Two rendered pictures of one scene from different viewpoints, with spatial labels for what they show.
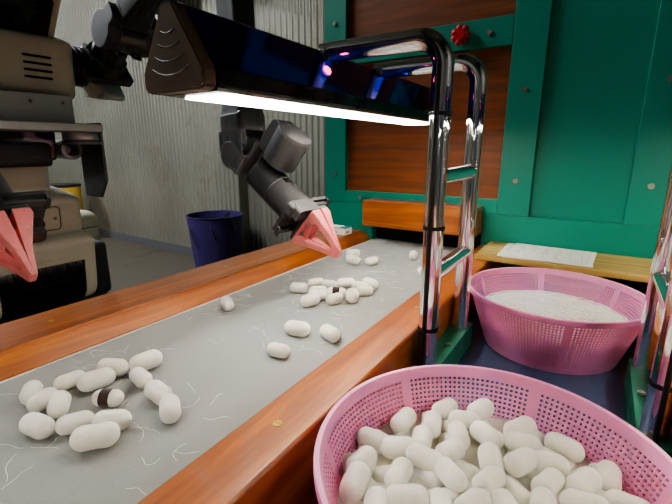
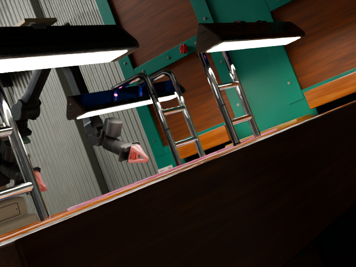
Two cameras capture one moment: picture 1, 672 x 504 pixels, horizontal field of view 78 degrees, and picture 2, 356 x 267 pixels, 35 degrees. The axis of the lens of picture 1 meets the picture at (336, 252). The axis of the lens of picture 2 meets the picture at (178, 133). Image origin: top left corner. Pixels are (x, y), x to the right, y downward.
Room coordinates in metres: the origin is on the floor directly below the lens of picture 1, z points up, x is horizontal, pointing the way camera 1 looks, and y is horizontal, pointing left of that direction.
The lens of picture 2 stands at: (-1.45, -0.24, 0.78)
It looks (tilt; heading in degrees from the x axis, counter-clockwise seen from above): 3 degrees up; 3
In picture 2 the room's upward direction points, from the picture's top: 21 degrees counter-clockwise
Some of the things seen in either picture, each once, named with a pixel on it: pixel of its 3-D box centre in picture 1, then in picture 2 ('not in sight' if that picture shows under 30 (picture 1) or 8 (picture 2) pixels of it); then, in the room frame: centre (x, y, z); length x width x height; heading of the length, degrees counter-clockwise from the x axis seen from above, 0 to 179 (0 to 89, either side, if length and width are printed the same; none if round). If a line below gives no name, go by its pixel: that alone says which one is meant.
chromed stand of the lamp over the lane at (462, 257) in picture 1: (398, 214); (162, 133); (0.59, -0.09, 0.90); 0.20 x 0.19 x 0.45; 147
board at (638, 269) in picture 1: (565, 259); (267, 131); (0.82, -0.47, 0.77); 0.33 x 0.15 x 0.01; 57
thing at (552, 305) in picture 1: (549, 323); not in sight; (0.63, -0.35, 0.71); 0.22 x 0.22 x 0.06
